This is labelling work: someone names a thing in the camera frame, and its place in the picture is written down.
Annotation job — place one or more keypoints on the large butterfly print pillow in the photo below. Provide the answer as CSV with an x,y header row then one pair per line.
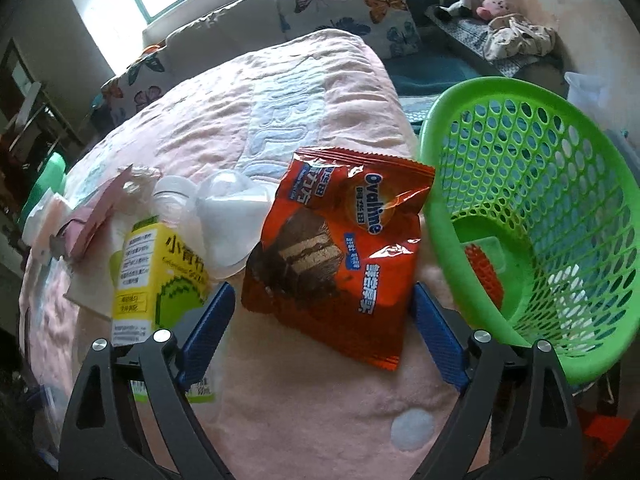
x,y
350,10

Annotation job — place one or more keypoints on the small butterfly print pillow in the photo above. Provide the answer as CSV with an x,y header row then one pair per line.
x,y
140,80

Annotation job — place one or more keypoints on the bench with patterned cover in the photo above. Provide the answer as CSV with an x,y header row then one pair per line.
x,y
462,35

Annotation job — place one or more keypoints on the blue mat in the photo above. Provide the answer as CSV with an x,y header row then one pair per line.
x,y
430,72

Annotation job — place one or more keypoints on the clear bottle with yellow label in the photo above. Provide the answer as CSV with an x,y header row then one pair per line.
x,y
145,260

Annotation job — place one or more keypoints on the white plastic container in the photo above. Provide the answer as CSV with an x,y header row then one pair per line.
x,y
582,87

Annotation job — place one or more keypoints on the pink blanket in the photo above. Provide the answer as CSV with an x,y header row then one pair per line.
x,y
300,410

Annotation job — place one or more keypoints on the pink wrapper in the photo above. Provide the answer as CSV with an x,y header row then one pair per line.
x,y
87,225

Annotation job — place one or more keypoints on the white pillow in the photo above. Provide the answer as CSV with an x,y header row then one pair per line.
x,y
215,30

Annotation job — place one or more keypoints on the orange plastic stool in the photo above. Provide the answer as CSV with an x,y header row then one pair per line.
x,y
607,435

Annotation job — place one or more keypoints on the white pink packet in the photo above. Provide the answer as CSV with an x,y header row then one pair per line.
x,y
42,220

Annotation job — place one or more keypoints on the clear plastic cup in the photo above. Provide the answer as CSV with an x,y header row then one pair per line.
x,y
225,240

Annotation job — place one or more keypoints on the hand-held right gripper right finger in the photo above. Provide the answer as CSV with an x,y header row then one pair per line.
x,y
440,335

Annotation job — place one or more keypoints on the mint green object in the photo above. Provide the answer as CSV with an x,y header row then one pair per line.
x,y
47,180

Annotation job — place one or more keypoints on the dark wooden shelf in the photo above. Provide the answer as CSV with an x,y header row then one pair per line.
x,y
30,110

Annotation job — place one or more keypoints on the crumpled printed cloth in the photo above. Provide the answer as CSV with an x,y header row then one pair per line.
x,y
520,37

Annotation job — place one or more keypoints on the green plastic basket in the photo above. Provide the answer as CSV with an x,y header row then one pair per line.
x,y
580,352

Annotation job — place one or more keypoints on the orange snack bag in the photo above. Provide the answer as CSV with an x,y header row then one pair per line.
x,y
340,240

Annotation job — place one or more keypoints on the pink plush toy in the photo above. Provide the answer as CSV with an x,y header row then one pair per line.
x,y
491,7

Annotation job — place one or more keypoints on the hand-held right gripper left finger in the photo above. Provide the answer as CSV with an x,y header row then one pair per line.
x,y
210,330

